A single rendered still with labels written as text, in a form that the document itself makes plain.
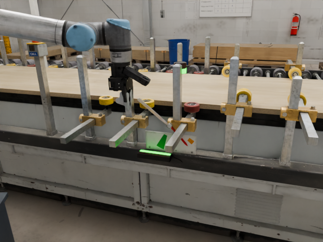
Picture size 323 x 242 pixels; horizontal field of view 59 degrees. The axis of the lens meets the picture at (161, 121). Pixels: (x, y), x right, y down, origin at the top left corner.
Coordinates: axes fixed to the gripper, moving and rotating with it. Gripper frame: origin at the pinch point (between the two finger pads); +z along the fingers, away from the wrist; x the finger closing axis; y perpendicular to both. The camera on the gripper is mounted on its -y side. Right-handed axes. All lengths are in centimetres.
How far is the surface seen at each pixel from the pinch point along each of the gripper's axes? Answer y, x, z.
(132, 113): 5.7, -16.1, 8.6
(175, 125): -17.0, -14.0, 11.8
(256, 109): -54, -33, 7
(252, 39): -49, -734, 36
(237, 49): -39, -123, -10
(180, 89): -19.2, -14.7, -5.6
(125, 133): 2.4, 0.9, 11.8
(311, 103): -81, -47, 7
